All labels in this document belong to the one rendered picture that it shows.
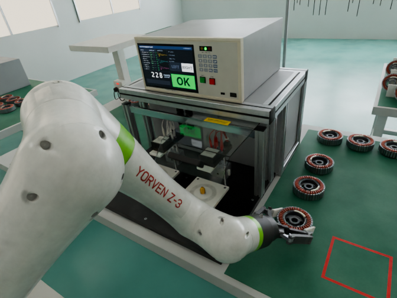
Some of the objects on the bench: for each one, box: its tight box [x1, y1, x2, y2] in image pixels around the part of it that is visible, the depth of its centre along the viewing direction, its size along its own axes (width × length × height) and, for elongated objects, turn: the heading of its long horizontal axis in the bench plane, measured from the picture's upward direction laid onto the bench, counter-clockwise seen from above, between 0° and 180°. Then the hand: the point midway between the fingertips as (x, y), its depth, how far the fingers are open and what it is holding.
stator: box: [293, 176, 326, 200], centre depth 103 cm, size 11×11×4 cm
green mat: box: [224, 129, 397, 298], centre depth 96 cm, size 94×61×1 cm, turn 156°
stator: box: [276, 206, 313, 231], centre depth 90 cm, size 11×11×4 cm
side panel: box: [274, 80, 307, 176], centre depth 115 cm, size 28×3×32 cm, turn 156°
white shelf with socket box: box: [69, 34, 145, 101], centre depth 185 cm, size 35×37×46 cm
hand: (293, 221), depth 90 cm, fingers closed on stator, 11 cm apart
